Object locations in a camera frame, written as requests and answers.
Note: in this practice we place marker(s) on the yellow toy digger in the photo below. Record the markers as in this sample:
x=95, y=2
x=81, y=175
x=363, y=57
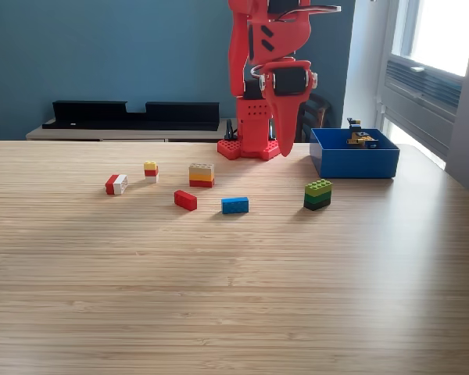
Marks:
x=359, y=138

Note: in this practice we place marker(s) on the green lego brick stack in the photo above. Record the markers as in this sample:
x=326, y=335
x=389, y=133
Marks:
x=317, y=193

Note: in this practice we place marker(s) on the small yellow red white stack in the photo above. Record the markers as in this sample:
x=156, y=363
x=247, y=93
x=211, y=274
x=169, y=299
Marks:
x=151, y=170

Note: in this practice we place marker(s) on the blue plastic bin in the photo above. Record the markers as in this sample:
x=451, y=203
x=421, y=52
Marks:
x=355, y=164

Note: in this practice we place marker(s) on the tan orange red lego stack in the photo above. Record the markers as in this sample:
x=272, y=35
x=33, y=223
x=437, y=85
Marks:
x=201, y=176

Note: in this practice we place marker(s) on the light blue lego brick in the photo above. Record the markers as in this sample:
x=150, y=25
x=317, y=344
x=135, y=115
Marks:
x=234, y=206

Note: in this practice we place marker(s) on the red white lego brick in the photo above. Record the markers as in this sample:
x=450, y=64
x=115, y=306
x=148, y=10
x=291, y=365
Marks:
x=115, y=183

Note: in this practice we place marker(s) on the dark wooden chair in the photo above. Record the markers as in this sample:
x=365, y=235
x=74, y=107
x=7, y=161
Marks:
x=316, y=113

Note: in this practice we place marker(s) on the grey ventilation unit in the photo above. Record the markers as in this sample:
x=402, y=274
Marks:
x=422, y=101

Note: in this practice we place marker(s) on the white framed window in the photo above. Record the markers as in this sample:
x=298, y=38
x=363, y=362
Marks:
x=445, y=31

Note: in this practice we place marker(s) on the black shelf unit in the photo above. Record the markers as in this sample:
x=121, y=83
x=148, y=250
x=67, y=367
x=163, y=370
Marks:
x=101, y=113

